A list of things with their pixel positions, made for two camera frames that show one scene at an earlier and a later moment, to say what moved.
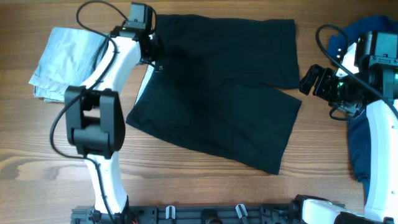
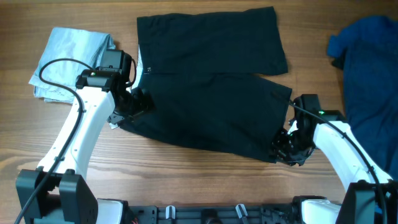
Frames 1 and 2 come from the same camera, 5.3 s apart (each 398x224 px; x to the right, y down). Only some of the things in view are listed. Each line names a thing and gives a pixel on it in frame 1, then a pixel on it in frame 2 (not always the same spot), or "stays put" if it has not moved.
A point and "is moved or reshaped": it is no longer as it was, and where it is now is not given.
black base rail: [216, 214] stays put
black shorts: [217, 83] is moved or reshaped
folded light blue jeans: [68, 60] stays put
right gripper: [325, 74] to [288, 158]
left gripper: [160, 48] to [143, 104]
